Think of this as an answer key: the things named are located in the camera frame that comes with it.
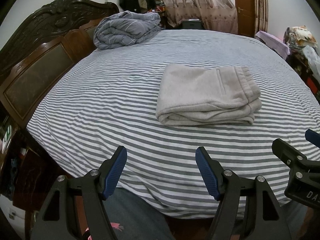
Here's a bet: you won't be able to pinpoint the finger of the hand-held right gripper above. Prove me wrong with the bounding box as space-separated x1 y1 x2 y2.
305 129 320 148
272 138 320 180

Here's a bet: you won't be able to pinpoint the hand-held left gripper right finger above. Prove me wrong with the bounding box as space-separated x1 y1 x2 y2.
195 146 292 240

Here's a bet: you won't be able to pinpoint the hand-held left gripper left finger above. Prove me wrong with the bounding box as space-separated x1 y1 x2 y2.
32 145 128 240

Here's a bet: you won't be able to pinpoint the light grey fleece pants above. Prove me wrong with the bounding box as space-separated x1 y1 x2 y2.
156 63 262 127

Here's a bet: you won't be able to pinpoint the person's grey trouser legs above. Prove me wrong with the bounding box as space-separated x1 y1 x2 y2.
87 187 308 240

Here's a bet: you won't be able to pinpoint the pink slipper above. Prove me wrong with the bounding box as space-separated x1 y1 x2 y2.
82 221 124 240

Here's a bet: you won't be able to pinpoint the grey striped bed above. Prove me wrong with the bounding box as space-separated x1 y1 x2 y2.
26 29 320 220

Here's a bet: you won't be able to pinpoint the dark wooden nightstand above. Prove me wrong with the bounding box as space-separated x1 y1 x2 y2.
0 127 67 213

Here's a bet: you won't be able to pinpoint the pile of printed blankets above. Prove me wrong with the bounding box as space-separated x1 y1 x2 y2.
284 26 318 53

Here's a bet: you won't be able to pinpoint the lilac box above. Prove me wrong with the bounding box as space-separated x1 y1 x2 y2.
255 31 291 60

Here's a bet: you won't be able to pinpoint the striped brown curtain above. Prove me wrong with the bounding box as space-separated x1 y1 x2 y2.
252 0 269 34

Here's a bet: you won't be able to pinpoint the carved wooden headboard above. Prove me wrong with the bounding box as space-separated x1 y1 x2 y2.
0 0 120 131

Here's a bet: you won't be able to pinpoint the brown wooden door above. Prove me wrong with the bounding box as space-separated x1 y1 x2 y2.
232 0 256 38

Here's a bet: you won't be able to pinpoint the folded grey duvet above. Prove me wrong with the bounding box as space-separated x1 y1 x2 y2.
94 10 161 50

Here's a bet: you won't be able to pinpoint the dark storage box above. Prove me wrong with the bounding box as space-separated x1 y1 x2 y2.
182 19 202 30

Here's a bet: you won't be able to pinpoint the pink patterned curtain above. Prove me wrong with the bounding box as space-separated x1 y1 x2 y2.
146 0 238 34

